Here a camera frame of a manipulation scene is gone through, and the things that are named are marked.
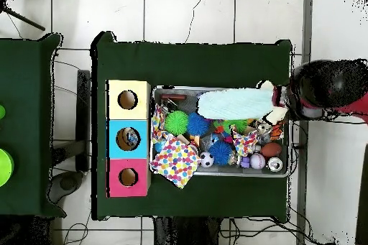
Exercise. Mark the cream yellow cloth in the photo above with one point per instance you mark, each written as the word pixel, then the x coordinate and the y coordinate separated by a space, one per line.
pixel 277 115

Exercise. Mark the mint green muslin cloth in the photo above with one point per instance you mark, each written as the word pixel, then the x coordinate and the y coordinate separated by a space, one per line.
pixel 235 104

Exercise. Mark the green spiky toy with eyes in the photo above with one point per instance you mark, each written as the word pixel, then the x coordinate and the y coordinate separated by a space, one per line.
pixel 238 125

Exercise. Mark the large polka dot cloth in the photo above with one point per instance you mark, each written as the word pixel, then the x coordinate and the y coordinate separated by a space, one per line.
pixel 175 166

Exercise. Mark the crushed clear plastic bottle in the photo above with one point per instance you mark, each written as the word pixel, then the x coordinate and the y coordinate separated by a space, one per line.
pixel 132 138

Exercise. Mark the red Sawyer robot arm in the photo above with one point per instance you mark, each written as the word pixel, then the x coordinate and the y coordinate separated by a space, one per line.
pixel 330 87

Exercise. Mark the shallow clear mesh bin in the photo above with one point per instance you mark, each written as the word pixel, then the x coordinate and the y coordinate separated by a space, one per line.
pixel 230 173

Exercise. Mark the wooden box with three holes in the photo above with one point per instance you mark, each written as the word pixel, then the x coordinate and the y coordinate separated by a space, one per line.
pixel 113 141

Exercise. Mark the brown toy football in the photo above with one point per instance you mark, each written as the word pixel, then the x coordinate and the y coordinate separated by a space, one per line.
pixel 271 149

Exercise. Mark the white baseball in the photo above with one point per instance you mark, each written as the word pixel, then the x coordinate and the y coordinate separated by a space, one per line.
pixel 257 161

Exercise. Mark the silver drink can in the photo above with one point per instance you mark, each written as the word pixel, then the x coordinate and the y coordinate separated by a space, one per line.
pixel 275 164

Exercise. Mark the blue spiky ball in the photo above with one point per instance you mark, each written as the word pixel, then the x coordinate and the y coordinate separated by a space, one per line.
pixel 197 124

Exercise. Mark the black white soccer ball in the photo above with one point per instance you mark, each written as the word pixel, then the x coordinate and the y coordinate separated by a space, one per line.
pixel 207 159

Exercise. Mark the green spiky ball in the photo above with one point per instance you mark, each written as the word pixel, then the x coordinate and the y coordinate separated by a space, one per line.
pixel 176 122

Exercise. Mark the dark green side table cloth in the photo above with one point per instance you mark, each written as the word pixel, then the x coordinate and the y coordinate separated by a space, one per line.
pixel 26 84

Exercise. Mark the black tripod leg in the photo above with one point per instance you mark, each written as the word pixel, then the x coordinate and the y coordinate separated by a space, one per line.
pixel 26 20

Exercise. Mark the small bright green round object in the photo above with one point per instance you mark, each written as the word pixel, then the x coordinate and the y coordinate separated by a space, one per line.
pixel 2 112

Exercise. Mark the large bright green round object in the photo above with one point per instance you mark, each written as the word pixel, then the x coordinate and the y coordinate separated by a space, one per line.
pixel 5 167

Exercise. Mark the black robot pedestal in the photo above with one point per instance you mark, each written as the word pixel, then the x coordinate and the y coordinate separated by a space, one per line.
pixel 178 233

